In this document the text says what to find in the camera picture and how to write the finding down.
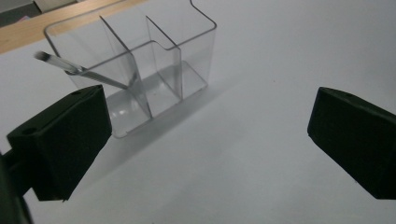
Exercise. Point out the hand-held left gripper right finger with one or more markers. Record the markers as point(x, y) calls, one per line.
point(358, 143)

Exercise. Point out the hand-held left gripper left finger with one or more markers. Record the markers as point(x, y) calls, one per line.
point(62, 140)

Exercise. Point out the clear plastic divided organizer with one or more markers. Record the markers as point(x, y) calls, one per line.
point(155, 62)

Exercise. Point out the wooden table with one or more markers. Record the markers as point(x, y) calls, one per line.
point(28, 29)

